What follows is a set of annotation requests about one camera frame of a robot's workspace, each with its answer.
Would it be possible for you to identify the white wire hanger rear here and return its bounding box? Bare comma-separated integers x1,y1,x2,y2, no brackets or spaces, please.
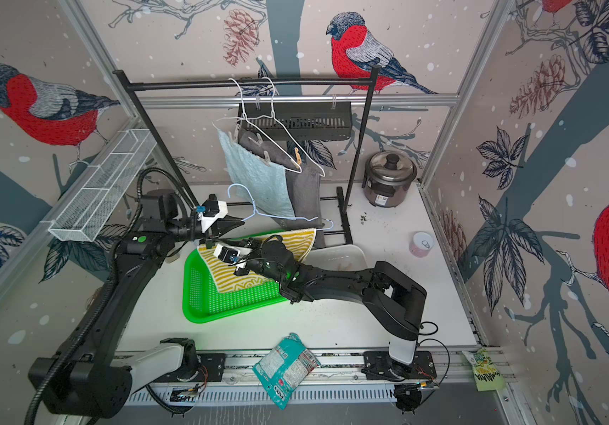
250,75,327,177

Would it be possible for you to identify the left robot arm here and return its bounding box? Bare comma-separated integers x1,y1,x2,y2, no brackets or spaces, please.
24,189,244,424

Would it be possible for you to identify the silver rice cooker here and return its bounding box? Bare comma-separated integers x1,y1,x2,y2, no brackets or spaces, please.
362,151,418,208

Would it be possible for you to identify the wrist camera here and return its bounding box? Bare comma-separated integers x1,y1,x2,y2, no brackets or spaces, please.
212,243,252,265
194,194,228,232

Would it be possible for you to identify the teal snack packet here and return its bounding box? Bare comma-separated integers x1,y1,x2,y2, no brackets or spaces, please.
252,333,320,410

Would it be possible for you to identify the green yellow label card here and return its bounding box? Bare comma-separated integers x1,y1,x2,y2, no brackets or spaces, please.
463,348,506,392

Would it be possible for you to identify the white plastic tray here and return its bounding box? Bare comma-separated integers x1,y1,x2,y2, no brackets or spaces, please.
303,244,369,271

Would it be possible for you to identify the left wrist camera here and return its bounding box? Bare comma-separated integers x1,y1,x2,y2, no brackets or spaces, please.
194,194,228,232

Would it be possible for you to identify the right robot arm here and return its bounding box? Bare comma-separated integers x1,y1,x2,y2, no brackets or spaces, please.
215,236,428,383

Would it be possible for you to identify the dark grey towel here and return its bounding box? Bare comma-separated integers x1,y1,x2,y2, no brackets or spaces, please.
239,130,323,230

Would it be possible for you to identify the yellow striped towel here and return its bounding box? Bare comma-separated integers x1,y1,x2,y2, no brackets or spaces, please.
197,228,316,294

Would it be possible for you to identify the white wire hanger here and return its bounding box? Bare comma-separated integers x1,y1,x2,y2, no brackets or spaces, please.
250,75,327,177
213,78,303,182

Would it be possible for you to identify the light blue wire hanger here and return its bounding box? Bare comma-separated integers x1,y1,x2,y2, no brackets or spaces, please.
226,182,334,232

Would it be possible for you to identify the white wire mesh shelf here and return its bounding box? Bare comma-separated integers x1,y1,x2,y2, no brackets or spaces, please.
49,129,157,242

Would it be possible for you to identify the white wire hanger front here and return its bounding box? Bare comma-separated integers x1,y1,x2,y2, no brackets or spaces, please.
213,78,303,182

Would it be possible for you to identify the green plastic basket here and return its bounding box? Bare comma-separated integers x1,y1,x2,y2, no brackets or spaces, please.
182,245,286,324

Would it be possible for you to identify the pink cup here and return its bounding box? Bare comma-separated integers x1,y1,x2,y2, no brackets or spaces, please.
409,231,435,258

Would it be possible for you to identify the light blue towel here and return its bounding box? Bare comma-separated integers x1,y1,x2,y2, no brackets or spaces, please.
216,128,295,219

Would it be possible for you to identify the orange clothespin on grey towel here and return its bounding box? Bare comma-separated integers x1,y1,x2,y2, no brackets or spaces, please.
294,147,303,171

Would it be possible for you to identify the black perforated wall basket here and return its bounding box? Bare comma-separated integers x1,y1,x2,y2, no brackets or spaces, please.
241,102,352,141

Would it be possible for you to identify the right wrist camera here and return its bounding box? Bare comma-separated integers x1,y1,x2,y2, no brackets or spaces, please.
212,243,252,265

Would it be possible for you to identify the black clothes rack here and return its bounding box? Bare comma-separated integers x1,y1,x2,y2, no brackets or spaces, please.
112,66,380,244

